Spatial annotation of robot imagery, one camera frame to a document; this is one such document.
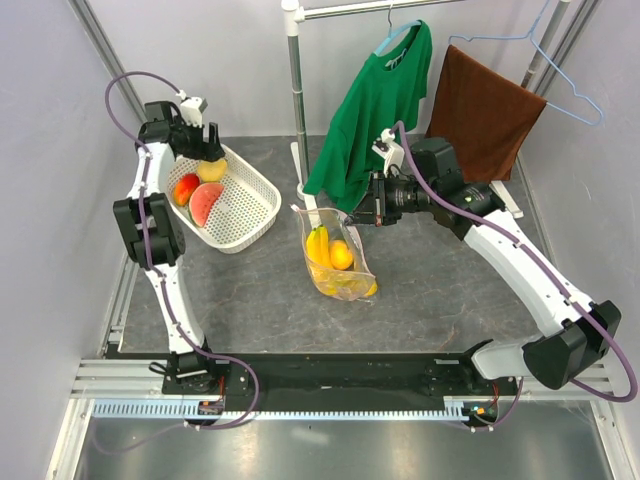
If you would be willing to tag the white clothes rack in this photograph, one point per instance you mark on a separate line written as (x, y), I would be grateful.
(295, 14)

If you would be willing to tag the pale yellow pear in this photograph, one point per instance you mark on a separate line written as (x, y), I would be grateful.
(212, 171)

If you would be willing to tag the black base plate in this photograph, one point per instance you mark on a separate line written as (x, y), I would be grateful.
(329, 382)

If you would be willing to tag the teal shirt hanger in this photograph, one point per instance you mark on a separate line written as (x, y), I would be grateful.
(393, 32)

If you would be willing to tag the left aluminium frame post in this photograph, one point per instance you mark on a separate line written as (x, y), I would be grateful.
(119, 77)

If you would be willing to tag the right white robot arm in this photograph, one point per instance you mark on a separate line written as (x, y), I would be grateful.
(572, 328)

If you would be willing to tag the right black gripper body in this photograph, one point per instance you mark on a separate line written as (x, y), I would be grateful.
(399, 196)

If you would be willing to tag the aluminium frame post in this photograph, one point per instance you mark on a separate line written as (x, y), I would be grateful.
(119, 77)
(576, 27)

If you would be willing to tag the green t-shirt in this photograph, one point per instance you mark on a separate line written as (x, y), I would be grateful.
(387, 89)

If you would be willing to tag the white slotted cable duct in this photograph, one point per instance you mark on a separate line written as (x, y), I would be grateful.
(193, 410)

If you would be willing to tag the watermelon slice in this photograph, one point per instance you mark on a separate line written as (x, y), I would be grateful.
(203, 200)

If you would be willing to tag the orange peach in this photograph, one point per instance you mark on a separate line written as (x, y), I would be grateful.
(341, 257)

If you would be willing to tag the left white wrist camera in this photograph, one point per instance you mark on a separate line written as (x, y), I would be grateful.
(192, 109)

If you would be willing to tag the yellow banana bunch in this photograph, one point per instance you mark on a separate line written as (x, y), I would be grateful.
(317, 247)

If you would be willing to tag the white perforated plastic basket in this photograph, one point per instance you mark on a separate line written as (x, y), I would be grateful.
(246, 209)

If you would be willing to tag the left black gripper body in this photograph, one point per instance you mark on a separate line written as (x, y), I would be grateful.
(191, 141)

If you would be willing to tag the yellow mango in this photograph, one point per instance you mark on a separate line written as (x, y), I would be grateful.
(347, 285)

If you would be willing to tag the brown towel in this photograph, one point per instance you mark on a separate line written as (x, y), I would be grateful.
(484, 116)

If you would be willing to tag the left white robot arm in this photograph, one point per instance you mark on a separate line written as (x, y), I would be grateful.
(155, 241)

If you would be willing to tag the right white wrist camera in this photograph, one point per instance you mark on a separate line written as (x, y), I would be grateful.
(390, 151)

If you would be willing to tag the clear zip top bag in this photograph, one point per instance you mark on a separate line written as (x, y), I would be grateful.
(333, 220)

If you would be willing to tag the light blue wire hanger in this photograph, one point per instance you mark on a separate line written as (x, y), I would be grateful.
(560, 70)

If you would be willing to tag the red mango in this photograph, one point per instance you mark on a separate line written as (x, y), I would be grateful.
(184, 189)

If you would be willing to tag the right aluminium frame post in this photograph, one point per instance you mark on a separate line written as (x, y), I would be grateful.
(576, 27)

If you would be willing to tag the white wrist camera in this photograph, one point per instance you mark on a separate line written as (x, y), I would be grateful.
(390, 151)
(192, 109)

